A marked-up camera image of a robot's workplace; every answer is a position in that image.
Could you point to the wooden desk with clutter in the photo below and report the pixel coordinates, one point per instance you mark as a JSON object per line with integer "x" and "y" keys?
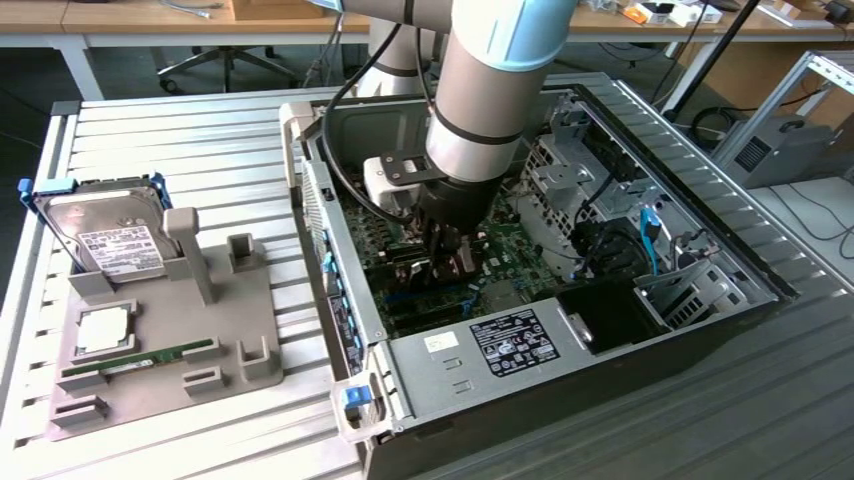
{"x": 767, "y": 30}

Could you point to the green RAM stick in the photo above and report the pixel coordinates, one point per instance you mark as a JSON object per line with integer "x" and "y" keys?
{"x": 133, "y": 363}

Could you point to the black tripod pole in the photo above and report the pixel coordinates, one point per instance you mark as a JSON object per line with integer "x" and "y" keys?
{"x": 719, "y": 50}

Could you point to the silver chipset heatsink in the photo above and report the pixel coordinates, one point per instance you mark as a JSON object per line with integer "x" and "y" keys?
{"x": 502, "y": 295}

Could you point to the black expansion slot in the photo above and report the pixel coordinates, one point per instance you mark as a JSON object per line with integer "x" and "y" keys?
{"x": 430, "y": 326}
{"x": 427, "y": 312}

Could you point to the silver metal drive cage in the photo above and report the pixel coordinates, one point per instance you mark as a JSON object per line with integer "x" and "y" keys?
{"x": 560, "y": 220}

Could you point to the white box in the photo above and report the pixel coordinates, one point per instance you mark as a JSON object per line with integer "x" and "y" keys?
{"x": 656, "y": 12}

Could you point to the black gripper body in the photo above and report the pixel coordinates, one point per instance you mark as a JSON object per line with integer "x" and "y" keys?
{"x": 460, "y": 205}

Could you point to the blue expansion slot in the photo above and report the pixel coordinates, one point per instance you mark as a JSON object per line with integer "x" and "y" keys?
{"x": 396, "y": 296}

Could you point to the cardboard box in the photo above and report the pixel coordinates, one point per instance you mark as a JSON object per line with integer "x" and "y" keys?
{"x": 280, "y": 9}

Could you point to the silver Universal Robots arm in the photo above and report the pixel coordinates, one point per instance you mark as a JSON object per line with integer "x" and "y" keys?
{"x": 487, "y": 75}

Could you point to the silver disk bay bracket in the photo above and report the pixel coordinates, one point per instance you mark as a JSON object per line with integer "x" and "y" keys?
{"x": 694, "y": 305}

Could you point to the aluminium profile frame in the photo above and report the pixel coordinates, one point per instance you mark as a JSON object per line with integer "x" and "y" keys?
{"x": 767, "y": 106}

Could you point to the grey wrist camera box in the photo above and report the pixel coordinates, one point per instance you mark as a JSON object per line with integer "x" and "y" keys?
{"x": 387, "y": 190}

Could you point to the silver CPU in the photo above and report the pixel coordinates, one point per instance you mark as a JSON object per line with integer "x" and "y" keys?
{"x": 103, "y": 332}

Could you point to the hard disk in blue carrier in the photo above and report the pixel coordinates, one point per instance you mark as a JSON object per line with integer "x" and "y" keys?
{"x": 107, "y": 220}

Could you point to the black power adapter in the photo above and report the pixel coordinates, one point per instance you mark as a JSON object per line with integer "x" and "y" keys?
{"x": 837, "y": 10}

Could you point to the blue case latch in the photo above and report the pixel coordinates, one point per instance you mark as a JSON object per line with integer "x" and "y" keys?
{"x": 355, "y": 397}

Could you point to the grey power supply with label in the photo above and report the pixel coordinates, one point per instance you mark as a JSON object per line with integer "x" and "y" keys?
{"x": 434, "y": 370}

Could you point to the graphics card with metal bracket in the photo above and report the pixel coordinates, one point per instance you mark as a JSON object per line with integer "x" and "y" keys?
{"x": 407, "y": 272}

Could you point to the green motherboard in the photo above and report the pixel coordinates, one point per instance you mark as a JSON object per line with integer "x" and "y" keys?
{"x": 527, "y": 250}

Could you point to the wooden desk with grey legs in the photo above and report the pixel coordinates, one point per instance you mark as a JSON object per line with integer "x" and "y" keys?
{"x": 133, "y": 20}

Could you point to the black plastic fan shroud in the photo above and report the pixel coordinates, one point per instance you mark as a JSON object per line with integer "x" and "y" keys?
{"x": 607, "y": 315}

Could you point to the grey plastic parts rack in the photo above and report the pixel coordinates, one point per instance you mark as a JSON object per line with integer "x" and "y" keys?
{"x": 167, "y": 320}

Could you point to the open black PC case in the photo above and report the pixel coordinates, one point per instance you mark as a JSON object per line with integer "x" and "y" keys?
{"x": 600, "y": 400}

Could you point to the office chair base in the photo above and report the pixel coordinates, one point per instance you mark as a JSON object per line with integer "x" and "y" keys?
{"x": 227, "y": 60}

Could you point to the orange box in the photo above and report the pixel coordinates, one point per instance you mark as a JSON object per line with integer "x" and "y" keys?
{"x": 634, "y": 14}

